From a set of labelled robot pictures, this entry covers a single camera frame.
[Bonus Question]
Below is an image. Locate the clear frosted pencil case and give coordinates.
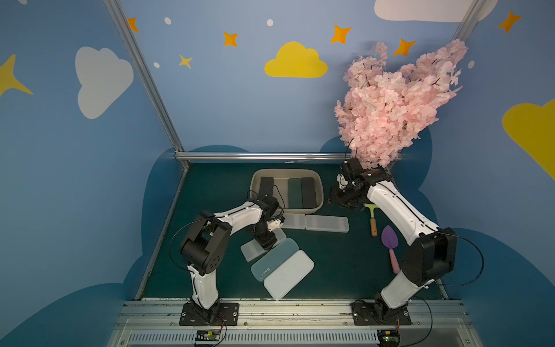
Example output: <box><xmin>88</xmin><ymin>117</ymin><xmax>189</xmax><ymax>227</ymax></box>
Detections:
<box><xmin>241</xmin><ymin>228</ymin><xmax>286</xmax><ymax>262</ymax></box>

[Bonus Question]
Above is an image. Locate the black pencil case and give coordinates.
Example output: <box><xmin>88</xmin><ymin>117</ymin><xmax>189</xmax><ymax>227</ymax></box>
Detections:
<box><xmin>301</xmin><ymin>177</ymin><xmax>319</xmax><ymax>209</ymax></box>

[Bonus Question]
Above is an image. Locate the white pencil case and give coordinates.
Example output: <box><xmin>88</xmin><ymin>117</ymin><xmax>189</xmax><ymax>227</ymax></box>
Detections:
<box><xmin>263</xmin><ymin>250</ymin><xmax>315</xmax><ymax>300</ymax></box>

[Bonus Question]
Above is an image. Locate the dark grey pencil case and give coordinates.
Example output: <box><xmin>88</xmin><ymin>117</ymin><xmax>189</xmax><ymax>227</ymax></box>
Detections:
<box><xmin>258</xmin><ymin>176</ymin><xmax>274</xmax><ymax>200</ymax></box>

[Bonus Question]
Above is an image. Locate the dark green pencil case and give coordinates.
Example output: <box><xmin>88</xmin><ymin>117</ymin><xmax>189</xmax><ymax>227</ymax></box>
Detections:
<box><xmin>288</xmin><ymin>178</ymin><xmax>303</xmax><ymax>210</ymax></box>

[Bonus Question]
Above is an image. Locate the beige storage box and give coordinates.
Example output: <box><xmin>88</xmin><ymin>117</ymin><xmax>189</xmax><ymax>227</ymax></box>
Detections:
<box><xmin>250</xmin><ymin>169</ymin><xmax>324</xmax><ymax>215</ymax></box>

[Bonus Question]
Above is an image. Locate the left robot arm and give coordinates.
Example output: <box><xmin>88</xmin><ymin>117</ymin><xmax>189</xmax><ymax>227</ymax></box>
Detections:
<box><xmin>179</xmin><ymin>196</ymin><xmax>285</xmax><ymax>312</ymax></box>

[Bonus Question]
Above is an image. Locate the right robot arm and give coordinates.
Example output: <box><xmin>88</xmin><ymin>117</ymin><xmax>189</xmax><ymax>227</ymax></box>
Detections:
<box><xmin>330</xmin><ymin>158</ymin><xmax>458</xmax><ymax>315</ymax></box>

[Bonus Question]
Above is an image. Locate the clear pencil case upper left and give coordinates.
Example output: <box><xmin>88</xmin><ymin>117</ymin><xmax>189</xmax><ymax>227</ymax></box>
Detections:
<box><xmin>281</xmin><ymin>213</ymin><xmax>306</xmax><ymax>230</ymax></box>

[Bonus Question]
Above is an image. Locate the light blue pencil case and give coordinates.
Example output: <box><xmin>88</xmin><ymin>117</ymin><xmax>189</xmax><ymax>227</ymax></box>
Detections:
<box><xmin>251</xmin><ymin>238</ymin><xmax>299</xmax><ymax>282</ymax></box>

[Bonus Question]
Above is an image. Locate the clear pencil case upper right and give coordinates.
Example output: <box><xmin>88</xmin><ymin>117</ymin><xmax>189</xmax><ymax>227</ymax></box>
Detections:
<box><xmin>306</xmin><ymin>215</ymin><xmax>350</xmax><ymax>234</ymax></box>

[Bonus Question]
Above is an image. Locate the pink purple toy shovel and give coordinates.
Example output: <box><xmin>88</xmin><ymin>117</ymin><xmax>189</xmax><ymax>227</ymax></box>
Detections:
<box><xmin>381</xmin><ymin>226</ymin><xmax>400</xmax><ymax>275</ymax></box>

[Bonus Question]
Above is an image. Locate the pink cherry blossom tree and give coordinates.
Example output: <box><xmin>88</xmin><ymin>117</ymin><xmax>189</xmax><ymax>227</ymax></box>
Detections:
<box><xmin>335</xmin><ymin>40</ymin><xmax>468</xmax><ymax>169</ymax></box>

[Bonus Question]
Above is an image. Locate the left controller board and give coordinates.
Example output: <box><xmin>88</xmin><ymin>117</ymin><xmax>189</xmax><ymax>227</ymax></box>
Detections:
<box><xmin>195</xmin><ymin>330</ymin><xmax>221</xmax><ymax>344</ymax></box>

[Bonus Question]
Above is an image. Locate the controller board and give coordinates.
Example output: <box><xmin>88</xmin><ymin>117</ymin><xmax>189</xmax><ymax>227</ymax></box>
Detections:
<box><xmin>195</xmin><ymin>330</ymin><xmax>221</xmax><ymax>344</ymax></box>
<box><xmin>377</xmin><ymin>330</ymin><xmax>400</xmax><ymax>347</ymax></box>

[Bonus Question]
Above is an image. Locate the right controller board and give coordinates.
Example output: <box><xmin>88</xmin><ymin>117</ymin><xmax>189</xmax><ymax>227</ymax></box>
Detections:
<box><xmin>377</xmin><ymin>330</ymin><xmax>400</xmax><ymax>347</ymax></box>

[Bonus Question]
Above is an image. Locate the green toy scraper wooden handle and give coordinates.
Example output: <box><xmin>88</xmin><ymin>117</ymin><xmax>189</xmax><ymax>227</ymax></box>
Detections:
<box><xmin>364</xmin><ymin>204</ymin><xmax>378</xmax><ymax>237</ymax></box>

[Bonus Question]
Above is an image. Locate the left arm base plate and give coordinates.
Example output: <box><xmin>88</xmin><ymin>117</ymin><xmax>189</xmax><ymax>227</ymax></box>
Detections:
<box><xmin>179</xmin><ymin>302</ymin><xmax>239</xmax><ymax>326</ymax></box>

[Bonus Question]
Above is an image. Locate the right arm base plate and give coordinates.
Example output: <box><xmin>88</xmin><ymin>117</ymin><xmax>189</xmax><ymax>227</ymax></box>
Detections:
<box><xmin>351</xmin><ymin>300</ymin><xmax>412</xmax><ymax>326</ymax></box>

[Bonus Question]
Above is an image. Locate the aluminium front rail frame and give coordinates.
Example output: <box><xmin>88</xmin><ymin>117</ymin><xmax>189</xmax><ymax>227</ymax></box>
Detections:
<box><xmin>108</xmin><ymin>299</ymin><xmax>482</xmax><ymax>346</ymax></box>

